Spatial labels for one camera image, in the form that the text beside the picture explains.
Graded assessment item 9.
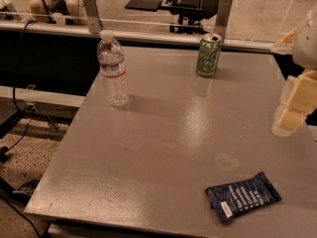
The black office chair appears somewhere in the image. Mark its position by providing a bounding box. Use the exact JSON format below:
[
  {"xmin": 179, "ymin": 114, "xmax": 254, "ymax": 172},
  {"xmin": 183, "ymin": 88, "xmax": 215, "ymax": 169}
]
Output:
[{"xmin": 125, "ymin": 0, "xmax": 219, "ymax": 34}]

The middle metal rail bracket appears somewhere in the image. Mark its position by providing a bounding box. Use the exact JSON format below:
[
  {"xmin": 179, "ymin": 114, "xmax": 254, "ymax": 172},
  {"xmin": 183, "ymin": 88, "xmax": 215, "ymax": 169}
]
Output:
[{"xmin": 213, "ymin": 0, "xmax": 233, "ymax": 40}]

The metal rail bracket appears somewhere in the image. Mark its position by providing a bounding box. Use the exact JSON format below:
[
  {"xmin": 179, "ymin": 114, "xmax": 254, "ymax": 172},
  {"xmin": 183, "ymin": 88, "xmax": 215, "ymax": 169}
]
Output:
[
  {"xmin": 83, "ymin": 0, "xmax": 102, "ymax": 34},
  {"xmin": 213, "ymin": 0, "xmax": 233, "ymax": 40}
]

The green soda can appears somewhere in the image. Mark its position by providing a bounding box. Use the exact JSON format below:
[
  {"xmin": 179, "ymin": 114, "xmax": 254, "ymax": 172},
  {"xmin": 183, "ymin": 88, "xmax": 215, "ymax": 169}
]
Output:
[{"xmin": 196, "ymin": 34, "xmax": 222, "ymax": 77}]

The left metal rail bracket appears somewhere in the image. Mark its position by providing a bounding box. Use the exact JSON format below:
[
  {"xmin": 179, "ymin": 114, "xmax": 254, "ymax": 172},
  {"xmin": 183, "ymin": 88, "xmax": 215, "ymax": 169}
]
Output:
[{"xmin": 83, "ymin": 0, "xmax": 102, "ymax": 34}]

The black power cable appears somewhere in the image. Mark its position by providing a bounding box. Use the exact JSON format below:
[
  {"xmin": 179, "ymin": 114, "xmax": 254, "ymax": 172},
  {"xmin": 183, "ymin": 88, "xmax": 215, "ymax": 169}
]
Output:
[{"xmin": 0, "ymin": 19, "xmax": 37, "ymax": 154}]

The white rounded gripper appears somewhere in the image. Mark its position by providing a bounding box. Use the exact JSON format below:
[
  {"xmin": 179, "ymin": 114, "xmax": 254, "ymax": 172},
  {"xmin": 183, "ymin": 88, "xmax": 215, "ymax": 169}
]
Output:
[{"xmin": 270, "ymin": 3, "xmax": 317, "ymax": 137}]

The person in beige clothes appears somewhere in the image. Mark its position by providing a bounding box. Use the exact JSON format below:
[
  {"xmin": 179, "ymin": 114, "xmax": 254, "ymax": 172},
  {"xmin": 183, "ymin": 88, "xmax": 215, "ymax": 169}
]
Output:
[{"xmin": 30, "ymin": 0, "xmax": 87, "ymax": 26}]

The metal guard rail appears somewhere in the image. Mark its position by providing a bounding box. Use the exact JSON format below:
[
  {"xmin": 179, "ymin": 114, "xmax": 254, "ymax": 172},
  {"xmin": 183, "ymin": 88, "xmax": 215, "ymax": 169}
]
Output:
[{"xmin": 0, "ymin": 21, "xmax": 273, "ymax": 54}]

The clear plastic water bottle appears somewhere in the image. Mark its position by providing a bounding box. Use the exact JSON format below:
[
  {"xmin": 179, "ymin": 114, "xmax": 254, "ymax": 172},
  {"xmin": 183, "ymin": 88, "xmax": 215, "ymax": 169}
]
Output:
[{"xmin": 97, "ymin": 30, "xmax": 129, "ymax": 107}]

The dark blue rxbar wrapper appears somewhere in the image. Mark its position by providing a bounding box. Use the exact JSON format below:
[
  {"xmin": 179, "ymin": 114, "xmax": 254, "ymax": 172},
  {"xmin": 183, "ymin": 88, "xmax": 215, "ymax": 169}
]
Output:
[{"xmin": 205, "ymin": 172, "xmax": 281, "ymax": 223}]

